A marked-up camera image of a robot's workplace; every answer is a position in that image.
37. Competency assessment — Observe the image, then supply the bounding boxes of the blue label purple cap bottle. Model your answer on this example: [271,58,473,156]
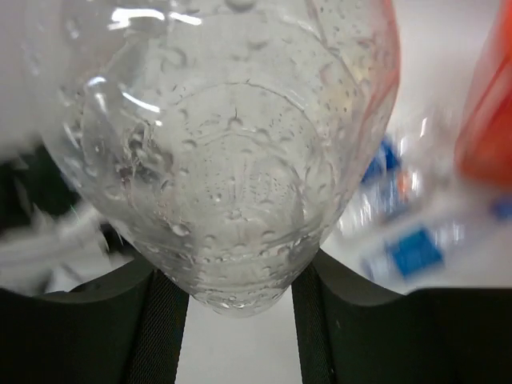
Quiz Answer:
[359,191,512,281]

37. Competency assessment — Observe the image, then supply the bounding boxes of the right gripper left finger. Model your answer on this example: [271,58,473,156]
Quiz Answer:
[1,259,189,383]

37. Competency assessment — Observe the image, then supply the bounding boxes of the white blue label bottle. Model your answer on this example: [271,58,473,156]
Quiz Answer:
[338,134,436,237]

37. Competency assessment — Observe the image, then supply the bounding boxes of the clear unlabeled plastic bottle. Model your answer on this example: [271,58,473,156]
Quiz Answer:
[26,1,400,317]

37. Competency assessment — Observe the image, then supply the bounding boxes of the orange plastic bin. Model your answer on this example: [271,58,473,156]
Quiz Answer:
[371,0,512,185]

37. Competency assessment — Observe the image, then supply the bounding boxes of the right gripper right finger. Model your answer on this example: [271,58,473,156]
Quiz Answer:
[292,251,511,383]

